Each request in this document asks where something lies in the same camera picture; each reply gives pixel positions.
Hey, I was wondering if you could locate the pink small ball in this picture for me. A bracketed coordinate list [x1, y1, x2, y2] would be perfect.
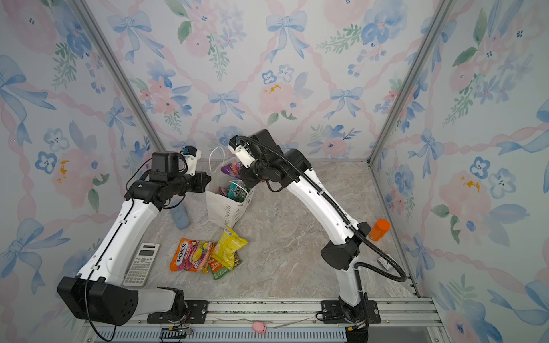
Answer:
[252, 321, 268, 334]

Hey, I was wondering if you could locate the yellow snack bag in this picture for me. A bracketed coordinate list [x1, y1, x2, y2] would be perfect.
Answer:
[212, 227, 248, 270]

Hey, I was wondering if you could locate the green orange snack packet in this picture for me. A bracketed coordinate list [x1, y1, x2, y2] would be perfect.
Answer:
[209, 253, 241, 280]

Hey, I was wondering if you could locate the aluminium enclosure frame post right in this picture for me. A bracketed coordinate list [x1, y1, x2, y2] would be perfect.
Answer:
[367, 0, 455, 167]

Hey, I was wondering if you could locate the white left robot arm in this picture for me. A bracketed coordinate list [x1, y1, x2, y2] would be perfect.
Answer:
[57, 146, 211, 327]

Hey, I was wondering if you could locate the aluminium enclosure frame post left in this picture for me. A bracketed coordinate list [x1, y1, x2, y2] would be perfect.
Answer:
[68, 1, 165, 151]

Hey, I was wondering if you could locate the light blue oval object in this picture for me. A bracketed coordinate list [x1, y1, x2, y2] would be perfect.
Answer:
[170, 203, 191, 230]

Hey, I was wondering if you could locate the purple Fox's candy bag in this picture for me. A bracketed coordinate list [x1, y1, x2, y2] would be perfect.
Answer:
[221, 162, 243, 179]
[218, 187, 230, 198]

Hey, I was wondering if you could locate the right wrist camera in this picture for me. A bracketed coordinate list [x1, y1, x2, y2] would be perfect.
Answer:
[229, 136, 255, 168]

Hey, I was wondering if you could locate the aluminium enclosure frame post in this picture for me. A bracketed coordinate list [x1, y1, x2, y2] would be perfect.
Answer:
[367, 0, 455, 167]
[68, 1, 165, 151]

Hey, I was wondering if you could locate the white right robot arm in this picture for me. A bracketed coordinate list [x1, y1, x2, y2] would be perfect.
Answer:
[230, 129, 367, 324]

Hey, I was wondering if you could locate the orange pill bottle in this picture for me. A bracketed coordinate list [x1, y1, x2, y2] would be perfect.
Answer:
[369, 219, 391, 242]

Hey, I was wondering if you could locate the teal snack packet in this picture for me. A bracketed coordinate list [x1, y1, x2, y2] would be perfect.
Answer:
[229, 180, 246, 202]

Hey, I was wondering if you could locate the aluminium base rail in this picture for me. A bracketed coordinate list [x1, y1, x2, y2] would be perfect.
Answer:
[75, 298, 450, 342]

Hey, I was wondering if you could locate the white printed paper bag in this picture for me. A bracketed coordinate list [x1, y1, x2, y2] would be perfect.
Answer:
[206, 149, 254, 228]

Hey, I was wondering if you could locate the green yellow Fox's candy bag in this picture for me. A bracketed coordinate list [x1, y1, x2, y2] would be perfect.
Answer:
[236, 186, 250, 202]

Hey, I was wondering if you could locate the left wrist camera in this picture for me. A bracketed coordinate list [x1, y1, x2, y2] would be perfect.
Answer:
[180, 146, 202, 176]

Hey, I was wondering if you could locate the orange Fox's candy bag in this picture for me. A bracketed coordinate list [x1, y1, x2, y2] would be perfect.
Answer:
[170, 238, 214, 274]

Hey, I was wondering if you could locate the small white card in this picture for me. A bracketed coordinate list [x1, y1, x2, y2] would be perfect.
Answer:
[377, 257, 393, 271]

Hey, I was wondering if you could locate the black corrugated cable conduit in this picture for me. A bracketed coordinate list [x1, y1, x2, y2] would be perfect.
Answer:
[235, 135, 407, 283]

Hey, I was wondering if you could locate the white scientific calculator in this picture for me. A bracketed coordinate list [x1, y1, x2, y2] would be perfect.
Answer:
[122, 243, 160, 287]

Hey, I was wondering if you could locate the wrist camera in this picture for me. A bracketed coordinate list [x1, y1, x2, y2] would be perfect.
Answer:
[180, 146, 202, 176]
[229, 136, 255, 168]

